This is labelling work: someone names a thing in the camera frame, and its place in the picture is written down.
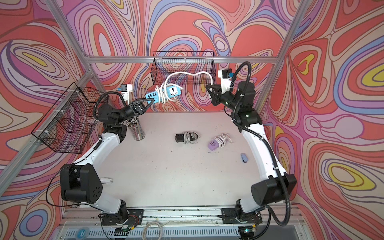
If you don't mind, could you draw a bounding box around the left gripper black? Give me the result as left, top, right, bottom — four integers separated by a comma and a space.
115, 101, 154, 128

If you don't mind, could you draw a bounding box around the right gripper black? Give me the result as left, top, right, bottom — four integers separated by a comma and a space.
205, 84, 240, 111

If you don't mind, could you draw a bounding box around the blue power strip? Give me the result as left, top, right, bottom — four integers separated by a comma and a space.
145, 71, 214, 105

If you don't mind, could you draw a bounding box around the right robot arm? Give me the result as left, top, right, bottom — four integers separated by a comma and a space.
206, 62, 297, 227

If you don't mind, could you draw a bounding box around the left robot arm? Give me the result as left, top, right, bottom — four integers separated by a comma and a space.
57, 91, 155, 226

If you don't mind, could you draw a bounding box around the purple power strip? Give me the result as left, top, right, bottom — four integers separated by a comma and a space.
208, 133, 233, 151

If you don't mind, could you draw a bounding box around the black power strip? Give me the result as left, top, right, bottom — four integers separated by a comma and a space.
175, 132, 200, 144

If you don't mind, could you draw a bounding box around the metal pen cup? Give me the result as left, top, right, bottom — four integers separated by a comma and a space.
126, 117, 146, 141

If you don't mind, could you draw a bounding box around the small blue plug cover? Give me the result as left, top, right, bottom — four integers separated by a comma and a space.
241, 153, 249, 163

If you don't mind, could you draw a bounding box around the small white cap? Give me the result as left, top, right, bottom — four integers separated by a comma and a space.
100, 178, 113, 184

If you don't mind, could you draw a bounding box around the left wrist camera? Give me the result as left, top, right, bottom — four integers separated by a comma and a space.
118, 85, 133, 104

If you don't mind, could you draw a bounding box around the black wire basket back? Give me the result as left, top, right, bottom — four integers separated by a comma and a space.
151, 50, 216, 87

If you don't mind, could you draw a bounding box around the black wire basket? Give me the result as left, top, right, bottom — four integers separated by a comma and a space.
151, 50, 216, 87
31, 83, 103, 154

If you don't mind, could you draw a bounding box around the black wire basket left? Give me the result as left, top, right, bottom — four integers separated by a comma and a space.
31, 83, 103, 154

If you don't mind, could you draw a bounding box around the white coiled cable front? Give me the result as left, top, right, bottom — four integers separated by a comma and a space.
141, 221, 164, 240

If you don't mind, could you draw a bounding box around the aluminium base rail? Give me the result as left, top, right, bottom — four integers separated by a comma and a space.
51, 206, 313, 240

